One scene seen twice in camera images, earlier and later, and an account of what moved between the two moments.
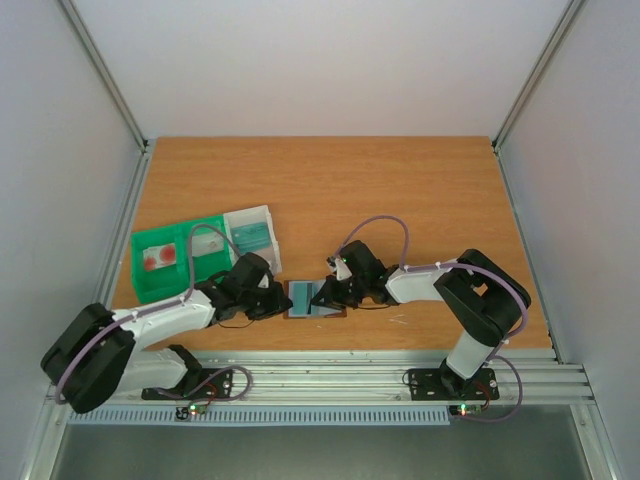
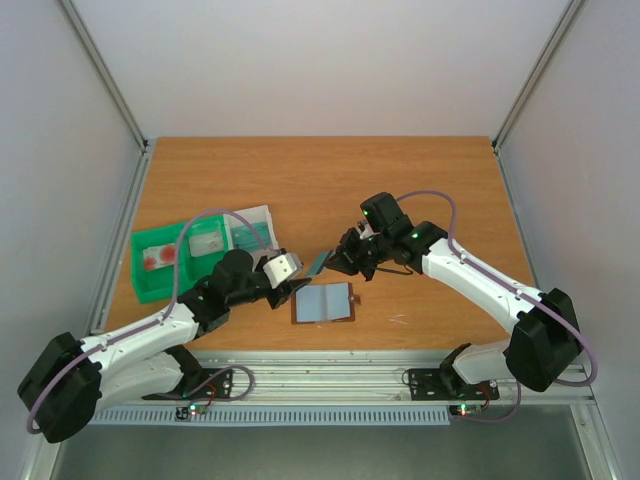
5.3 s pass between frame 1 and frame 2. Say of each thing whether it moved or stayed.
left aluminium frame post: stayed
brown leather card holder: moved
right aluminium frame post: stayed
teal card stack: stayed
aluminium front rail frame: stayed
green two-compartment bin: stayed
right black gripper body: moved
